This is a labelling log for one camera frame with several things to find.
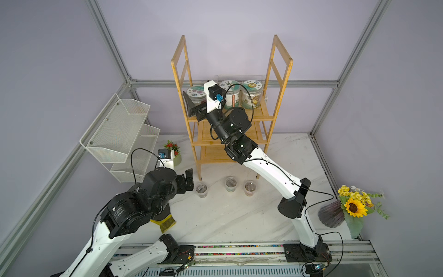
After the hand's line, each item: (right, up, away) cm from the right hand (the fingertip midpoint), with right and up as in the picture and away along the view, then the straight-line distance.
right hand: (197, 90), depth 57 cm
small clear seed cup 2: (+12, -39, +33) cm, 52 cm away
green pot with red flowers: (-19, -22, +41) cm, 50 cm away
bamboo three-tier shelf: (-1, -20, +33) cm, 39 cm away
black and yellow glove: (-20, -56, +23) cm, 64 cm away
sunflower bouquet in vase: (+58, -42, +6) cm, 71 cm away
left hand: (-7, -29, +4) cm, 30 cm away
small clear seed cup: (-3, -41, +29) cm, 51 cm away
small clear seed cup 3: (+22, -40, +31) cm, 55 cm away
